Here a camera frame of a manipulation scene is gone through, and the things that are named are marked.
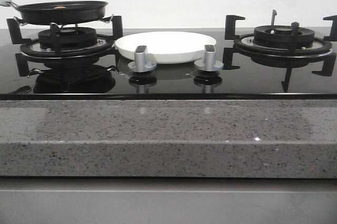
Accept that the black frying pan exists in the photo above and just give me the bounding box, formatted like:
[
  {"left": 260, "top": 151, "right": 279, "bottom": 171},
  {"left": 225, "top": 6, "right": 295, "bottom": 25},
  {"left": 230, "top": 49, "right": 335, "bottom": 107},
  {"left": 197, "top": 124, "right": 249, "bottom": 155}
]
[{"left": 1, "top": 0, "right": 108, "bottom": 25}]

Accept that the right black gas burner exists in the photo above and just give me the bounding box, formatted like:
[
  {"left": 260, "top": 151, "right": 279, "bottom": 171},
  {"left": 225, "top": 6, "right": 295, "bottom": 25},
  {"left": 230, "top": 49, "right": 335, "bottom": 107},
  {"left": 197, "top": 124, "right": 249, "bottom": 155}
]
[{"left": 253, "top": 25, "right": 315, "bottom": 48}]

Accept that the black gas burner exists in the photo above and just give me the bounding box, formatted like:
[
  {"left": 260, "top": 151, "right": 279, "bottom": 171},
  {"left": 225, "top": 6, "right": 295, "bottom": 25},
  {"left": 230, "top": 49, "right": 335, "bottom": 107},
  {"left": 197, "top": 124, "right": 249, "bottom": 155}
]
[
  {"left": 38, "top": 27, "right": 97, "bottom": 50},
  {"left": 253, "top": 25, "right": 315, "bottom": 48}
]

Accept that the wire pan support ring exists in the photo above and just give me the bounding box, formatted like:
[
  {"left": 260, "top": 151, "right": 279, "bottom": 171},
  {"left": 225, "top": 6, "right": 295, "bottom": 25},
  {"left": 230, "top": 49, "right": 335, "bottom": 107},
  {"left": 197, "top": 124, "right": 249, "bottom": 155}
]
[{"left": 13, "top": 14, "right": 114, "bottom": 29}]

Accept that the left silver stove knob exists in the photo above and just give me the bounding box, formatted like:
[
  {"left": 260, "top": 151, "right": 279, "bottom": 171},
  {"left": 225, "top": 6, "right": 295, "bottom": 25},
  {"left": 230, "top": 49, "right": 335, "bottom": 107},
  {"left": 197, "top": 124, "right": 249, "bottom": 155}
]
[{"left": 128, "top": 45, "right": 157, "bottom": 73}]

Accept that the silver stove knob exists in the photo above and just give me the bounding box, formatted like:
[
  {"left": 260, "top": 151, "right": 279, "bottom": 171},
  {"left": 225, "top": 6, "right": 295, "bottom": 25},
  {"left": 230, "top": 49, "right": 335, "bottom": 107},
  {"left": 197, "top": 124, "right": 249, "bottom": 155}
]
[
  {"left": 194, "top": 45, "right": 224, "bottom": 72},
  {"left": 128, "top": 45, "right": 157, "bottom": 73}
]

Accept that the black pan support grate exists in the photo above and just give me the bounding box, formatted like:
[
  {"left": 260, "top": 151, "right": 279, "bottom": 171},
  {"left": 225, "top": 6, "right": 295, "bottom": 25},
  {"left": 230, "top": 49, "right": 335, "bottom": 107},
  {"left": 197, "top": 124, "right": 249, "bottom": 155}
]
[
  {"left": 223, "top": 10, "right": 336, "bottom": 91},
  {"left": 7, "top": 15, "right": 123, "bottom": 77}
]

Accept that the white round plate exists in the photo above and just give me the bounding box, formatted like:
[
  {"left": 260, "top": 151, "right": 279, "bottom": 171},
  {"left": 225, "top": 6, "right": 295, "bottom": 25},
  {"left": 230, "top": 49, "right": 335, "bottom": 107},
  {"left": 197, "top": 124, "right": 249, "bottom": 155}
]
[{"left": 115, "top": 32, "right": 216, "bottom": 64}]

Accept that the left black pan support grate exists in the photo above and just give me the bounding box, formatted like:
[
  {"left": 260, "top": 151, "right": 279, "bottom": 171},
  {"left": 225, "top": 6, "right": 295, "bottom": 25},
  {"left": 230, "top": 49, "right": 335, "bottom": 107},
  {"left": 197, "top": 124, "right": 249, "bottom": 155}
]
[{"left": 7, "top": 15, "right": 123, "bottom": 77}]

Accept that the grey cabinet drawer front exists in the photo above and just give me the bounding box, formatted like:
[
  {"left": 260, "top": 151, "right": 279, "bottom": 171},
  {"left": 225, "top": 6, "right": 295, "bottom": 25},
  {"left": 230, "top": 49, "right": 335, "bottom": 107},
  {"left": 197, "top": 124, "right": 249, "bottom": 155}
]
[{"left": 1, "top": 178, "right": 336, "bottom": 223}]

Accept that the right silver stove knob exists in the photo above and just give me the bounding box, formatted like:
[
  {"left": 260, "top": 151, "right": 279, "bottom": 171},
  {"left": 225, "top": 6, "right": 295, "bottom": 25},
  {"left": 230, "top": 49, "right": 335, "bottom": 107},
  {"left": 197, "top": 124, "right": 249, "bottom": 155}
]
[{"left": 194, "top": 45, "right": 224, "bottom": 72}]

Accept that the right black pan support grate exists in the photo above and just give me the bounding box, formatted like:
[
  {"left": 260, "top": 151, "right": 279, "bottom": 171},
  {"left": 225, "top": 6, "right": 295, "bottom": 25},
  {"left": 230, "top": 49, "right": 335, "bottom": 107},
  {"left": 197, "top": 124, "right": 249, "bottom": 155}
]
[{"left": 223, "top": 10, "right": 336, "bottom": 91}]

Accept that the left black gas burner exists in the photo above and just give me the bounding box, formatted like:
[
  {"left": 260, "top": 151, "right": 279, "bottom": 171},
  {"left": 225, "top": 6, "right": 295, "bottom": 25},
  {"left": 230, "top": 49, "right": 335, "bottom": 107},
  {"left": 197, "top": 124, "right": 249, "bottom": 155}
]
[{"left": 38, "top": 27, "right": 97, "bottom": 50}]

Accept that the black glass cooktop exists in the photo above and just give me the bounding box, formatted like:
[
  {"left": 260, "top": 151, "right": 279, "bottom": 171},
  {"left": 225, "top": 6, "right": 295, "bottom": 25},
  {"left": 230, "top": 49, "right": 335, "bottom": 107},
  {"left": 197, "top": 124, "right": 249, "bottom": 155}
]
[{"left": 1, "top": 28, "right": 336, "bottom": 100}]

